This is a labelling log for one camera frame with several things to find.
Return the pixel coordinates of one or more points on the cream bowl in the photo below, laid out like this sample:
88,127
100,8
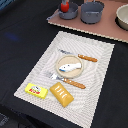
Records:
122,15

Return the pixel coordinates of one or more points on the red toy tomato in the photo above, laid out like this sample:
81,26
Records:
64,7

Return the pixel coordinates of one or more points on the woven beige placemat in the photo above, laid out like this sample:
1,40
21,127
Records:
81,111

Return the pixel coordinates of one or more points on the grey saucepan with handle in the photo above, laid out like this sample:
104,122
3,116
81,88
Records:
70,14

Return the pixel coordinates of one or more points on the white toy fish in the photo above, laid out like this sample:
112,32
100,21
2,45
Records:
70,67

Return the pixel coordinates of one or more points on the grey cooking pot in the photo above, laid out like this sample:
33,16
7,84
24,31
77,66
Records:
91,12

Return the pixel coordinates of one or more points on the round wooden plate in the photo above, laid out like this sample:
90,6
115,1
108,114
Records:
69,59

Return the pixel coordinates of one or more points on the orange toy bread loaf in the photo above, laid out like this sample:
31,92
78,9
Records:
61,94

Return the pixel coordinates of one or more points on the knife with wooden handle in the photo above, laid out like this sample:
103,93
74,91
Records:
80,56

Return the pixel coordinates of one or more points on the yellow butter box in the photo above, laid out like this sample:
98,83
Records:
36,90

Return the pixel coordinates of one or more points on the fork with wooden handle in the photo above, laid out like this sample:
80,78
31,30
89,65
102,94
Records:
68,81

